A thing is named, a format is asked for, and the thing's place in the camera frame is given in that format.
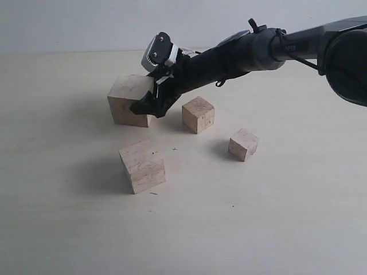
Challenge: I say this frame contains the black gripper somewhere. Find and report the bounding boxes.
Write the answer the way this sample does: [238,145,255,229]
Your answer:
[130,47,229,118]

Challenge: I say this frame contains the third largest wooden cube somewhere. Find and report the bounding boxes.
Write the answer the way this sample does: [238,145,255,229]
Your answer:
[181,96,214,134]

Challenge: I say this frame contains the second largest wooden cube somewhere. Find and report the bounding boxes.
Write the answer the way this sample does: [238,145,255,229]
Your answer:
[119,139,166,194]

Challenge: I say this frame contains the smallest wooden cube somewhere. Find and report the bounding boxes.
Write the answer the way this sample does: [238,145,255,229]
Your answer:
[228,128,259,162]

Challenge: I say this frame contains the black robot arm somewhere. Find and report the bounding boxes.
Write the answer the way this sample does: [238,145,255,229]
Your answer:
[130,16,366,118]

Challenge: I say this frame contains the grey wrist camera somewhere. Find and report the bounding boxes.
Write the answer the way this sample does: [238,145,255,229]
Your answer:
[141,32,179,73]

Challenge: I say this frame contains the black cable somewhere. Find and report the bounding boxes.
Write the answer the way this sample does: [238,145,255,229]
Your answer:
[275,27,321,72]

